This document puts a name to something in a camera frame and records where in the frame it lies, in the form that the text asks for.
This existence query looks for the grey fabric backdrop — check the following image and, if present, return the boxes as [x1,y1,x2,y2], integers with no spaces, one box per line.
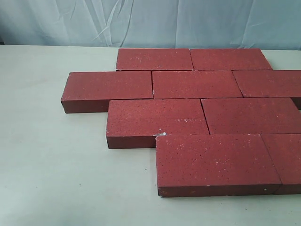
[0,0,301,50]

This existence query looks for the chipped red brick white spot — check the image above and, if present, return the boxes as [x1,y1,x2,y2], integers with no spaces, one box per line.
[106,99,209,149]

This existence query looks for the right edge red brick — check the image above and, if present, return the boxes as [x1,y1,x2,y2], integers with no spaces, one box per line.
[233,70,301,109]

